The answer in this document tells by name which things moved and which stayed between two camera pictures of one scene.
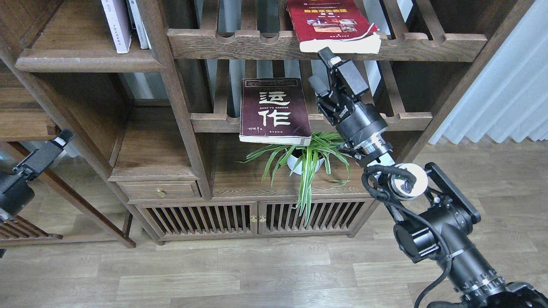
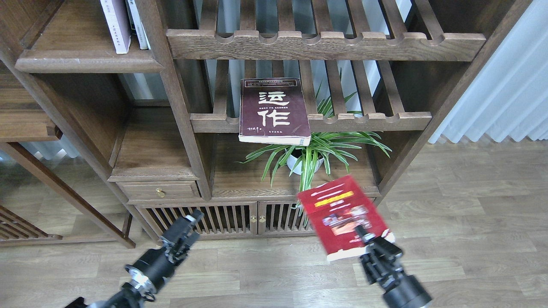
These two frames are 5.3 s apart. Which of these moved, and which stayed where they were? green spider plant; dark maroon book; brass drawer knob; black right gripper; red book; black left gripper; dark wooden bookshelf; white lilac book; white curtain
Moved: black left gripper; red book; black right gripper
Stayed: dark maroon book; white lilac book; green spider plant; brass drawer knob; white curtain; dark wooden bookshelf
